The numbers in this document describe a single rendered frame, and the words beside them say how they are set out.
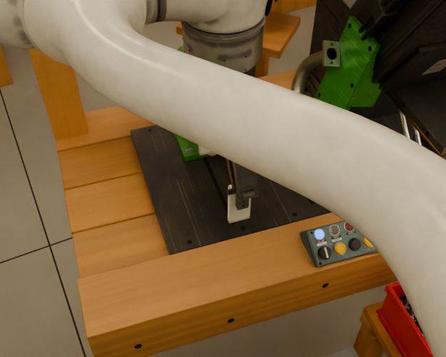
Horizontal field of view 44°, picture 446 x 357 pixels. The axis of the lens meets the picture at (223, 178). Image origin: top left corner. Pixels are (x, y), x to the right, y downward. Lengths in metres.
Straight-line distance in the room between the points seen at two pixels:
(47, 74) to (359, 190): 1.16
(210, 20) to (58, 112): 0.96
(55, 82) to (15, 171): 1.40
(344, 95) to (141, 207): 0.53
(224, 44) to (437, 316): 0.38
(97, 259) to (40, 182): 1.48
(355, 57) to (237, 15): 0.66
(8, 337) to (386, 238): 2.02
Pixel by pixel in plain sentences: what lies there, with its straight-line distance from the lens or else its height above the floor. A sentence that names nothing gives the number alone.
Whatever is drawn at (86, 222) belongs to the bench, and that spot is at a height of 0.88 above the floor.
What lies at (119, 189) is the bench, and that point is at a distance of 1.37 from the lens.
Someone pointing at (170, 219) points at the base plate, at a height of 0.90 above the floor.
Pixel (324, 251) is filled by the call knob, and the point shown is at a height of 0.94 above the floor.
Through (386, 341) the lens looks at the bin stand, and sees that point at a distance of 1.26.
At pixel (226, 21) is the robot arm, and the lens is 0.57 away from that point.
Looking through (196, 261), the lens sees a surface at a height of 0.90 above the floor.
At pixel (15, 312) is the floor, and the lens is 2.30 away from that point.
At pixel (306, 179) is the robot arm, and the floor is 1.64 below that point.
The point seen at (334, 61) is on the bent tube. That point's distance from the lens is 1.23.
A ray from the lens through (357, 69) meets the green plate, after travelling 1.19.
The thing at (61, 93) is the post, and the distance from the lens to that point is 1.45.
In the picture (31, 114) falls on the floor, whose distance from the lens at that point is 3.08.
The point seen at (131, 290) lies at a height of 0.90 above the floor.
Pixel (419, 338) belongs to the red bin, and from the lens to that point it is 1.15.
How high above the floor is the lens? 1.88
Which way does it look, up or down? 47 degrees down
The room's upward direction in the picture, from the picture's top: straight up
